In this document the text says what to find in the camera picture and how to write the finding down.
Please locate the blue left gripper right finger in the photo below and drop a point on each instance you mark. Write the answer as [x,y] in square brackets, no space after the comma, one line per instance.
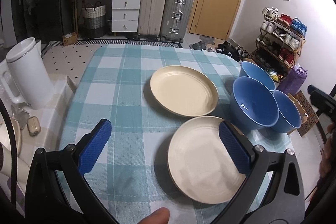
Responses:
[238,146]

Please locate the silver suitcase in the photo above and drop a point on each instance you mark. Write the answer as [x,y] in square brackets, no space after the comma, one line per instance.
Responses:
[175,19]

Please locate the white electric kettle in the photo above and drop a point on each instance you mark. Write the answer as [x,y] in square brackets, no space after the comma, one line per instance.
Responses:
[25,65]

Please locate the purple bag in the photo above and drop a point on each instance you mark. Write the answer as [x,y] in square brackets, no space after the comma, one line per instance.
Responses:
[294,80]

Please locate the person's left hand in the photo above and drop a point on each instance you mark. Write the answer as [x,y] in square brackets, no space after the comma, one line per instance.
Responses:
[160,216]

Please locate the cream plate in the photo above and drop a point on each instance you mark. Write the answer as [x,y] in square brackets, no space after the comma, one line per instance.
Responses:
[184,91]
[199,164]

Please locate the beige suitcase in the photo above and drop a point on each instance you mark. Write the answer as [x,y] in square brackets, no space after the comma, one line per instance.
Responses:
[150,17]

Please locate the blue bowl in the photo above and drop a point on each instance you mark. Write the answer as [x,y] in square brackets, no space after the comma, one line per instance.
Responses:
[253,71]
[252,105]
[289,116]

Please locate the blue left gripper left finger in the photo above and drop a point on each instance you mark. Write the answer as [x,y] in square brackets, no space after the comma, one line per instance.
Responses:
[91,145]

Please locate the dotted floor rug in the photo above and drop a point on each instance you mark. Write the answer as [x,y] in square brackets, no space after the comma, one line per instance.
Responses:
[72,60]

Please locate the teal plaid tablecloth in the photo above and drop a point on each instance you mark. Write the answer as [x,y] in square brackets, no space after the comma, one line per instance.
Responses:
[130,177]

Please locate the wooden shoe rack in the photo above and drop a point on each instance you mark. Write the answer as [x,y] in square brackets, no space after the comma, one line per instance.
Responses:
[279,43]

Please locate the woven laundry basket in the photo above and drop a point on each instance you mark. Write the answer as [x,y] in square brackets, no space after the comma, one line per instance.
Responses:
[94,17]

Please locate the small cardboard box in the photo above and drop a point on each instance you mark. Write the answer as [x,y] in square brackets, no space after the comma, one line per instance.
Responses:
[69,39]

